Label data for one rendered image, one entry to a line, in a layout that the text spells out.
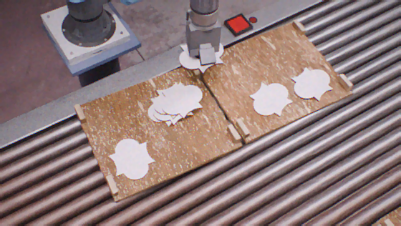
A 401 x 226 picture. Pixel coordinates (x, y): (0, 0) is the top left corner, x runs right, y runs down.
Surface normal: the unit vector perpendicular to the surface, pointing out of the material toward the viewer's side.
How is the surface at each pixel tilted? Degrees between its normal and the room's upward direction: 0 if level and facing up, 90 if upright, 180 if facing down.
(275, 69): 0
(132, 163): 0
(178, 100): 0
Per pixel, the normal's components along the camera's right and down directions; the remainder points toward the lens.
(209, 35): 0.22, 0.82
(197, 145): 0.04, -0.54
